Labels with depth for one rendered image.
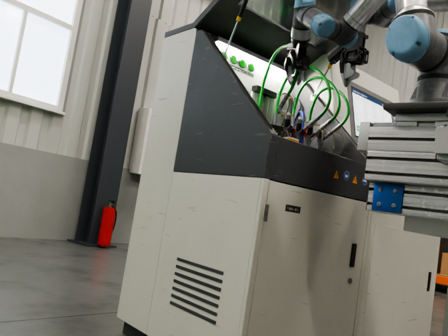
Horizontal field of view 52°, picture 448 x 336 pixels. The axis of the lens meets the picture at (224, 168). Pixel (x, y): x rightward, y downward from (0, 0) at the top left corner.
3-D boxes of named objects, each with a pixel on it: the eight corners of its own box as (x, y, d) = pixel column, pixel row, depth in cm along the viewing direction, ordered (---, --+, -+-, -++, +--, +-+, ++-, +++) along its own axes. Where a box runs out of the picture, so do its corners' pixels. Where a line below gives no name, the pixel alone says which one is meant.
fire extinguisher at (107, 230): (101, 247, 530) (109, 200, 535) (94, 245, 540) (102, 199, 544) (113, 247, 543) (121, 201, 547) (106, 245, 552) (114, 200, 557)
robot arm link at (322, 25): (347, 25, 162) (329, 14, 170) (325, 13, 156) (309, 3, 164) (334, 45, 166) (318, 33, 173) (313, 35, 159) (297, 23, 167)
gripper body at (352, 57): (357, 59, 180) (361, 29, 181) (338, 63, 187) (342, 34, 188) (367, 65, 185) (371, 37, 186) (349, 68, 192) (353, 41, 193)
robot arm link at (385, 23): (402, 22, 182) (375, 17, 181) (389, 32, 193) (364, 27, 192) (405, 3, 183) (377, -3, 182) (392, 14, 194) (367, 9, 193)
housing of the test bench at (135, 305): (143, 351, 201) (198, 20, 214) (113, 331, 222) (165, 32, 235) (335, 333, 290) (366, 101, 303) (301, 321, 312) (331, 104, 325)
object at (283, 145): (272, 179, 166) (279, 136, 167) (263, 179, 169) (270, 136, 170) (368, 201, 205) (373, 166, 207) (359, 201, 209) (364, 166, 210)
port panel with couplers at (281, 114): (273, 139, 238) (281, 81, 240) (268, 139, 240) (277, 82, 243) (290, 145, 246) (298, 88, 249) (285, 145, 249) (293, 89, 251)
